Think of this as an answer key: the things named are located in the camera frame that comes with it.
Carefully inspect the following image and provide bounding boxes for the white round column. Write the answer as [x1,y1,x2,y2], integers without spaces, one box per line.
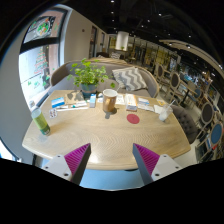
[114,31,130,52]

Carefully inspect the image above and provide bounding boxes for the white box with orange mark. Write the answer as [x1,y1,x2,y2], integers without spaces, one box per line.
[123,93,138,112]

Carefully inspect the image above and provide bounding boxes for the small blue box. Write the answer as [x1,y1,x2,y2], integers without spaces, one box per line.
[88,93,98,108]

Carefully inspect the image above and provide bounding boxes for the blue white card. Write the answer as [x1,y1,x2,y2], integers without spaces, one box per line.
[50,96,66,109]

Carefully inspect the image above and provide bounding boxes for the blister pack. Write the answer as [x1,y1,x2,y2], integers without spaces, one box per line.
[48,108,58,119]

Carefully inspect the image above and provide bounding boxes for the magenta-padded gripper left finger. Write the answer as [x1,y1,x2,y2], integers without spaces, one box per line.
[41,143,92,185]

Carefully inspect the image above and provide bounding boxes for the brown card with dark shapes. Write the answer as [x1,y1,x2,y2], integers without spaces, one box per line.
[64,90,87,106]

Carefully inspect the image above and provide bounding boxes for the tan mug white inside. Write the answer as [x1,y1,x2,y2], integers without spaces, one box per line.
[101,88,118,113]

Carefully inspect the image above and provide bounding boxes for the green potted plant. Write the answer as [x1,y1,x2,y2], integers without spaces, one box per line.
[66,58,116,98]

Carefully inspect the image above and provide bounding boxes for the grey curved sofa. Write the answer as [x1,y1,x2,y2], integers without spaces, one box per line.
[48,58,160,99]

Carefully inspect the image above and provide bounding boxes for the grey tufted armchair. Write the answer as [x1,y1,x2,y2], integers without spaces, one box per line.
[171,104,201,144]

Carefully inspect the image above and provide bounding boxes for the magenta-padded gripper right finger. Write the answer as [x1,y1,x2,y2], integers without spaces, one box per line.
[132,143,183,185]

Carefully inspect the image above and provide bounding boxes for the picture-printed white sheet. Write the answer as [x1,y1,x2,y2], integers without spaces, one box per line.
[115,94,126,106]

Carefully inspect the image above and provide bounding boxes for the flat round red coaster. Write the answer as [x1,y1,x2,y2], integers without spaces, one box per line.
[126,113,140,125]

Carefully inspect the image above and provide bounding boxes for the blue-topped white leaflet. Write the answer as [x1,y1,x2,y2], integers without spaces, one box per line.
[137,97,155,112]

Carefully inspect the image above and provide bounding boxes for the group of round-backed chairs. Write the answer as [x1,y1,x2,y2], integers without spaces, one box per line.
[153,61,224,164]

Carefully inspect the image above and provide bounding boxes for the clear green-labelled water bottle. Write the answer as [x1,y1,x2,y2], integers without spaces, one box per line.
[30,107,52,136]

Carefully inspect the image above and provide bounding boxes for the grey white chevron cushion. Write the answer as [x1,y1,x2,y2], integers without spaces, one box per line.
[111,66,148,92]

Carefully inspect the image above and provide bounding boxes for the window with festive decals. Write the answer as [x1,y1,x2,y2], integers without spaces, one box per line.
[18,8,69,109]

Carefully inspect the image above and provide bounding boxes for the ceiling spot lights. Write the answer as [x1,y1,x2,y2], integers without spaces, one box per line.
[109,0,201,41]

